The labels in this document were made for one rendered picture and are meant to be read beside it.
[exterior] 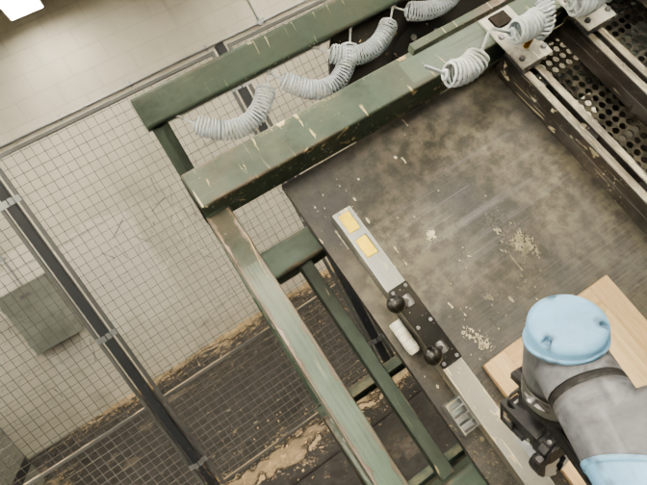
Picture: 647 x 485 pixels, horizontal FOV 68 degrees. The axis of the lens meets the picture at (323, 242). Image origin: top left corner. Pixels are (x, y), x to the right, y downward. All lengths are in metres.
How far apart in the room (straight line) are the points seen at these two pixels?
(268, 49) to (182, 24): 4.19
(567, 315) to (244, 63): 1.31
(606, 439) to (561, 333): 0.09
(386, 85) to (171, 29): 4.67
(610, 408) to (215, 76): 1.38
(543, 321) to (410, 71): 0.89
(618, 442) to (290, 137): 0.90
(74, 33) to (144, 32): 0.67
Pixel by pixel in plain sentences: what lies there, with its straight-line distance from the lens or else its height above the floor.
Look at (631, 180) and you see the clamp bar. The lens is 1.37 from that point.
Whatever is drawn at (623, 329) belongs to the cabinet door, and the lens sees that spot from 1.28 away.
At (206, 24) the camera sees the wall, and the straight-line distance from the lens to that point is 5.84.
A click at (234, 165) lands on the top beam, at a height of 1.91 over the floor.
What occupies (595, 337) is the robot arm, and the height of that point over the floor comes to 1.66.
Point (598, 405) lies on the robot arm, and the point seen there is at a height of 1.63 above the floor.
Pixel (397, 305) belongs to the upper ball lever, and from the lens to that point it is 0.96.
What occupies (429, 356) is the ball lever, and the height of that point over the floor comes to 1.45.
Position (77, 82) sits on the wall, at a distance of 5.69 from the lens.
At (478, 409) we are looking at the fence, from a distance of 1.09.
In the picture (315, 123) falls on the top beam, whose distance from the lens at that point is 1.17.
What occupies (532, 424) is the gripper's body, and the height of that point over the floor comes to 1.49.
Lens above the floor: 1.97
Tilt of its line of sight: 16 degrees down
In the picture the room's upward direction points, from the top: 28 degrees counter-clockwise
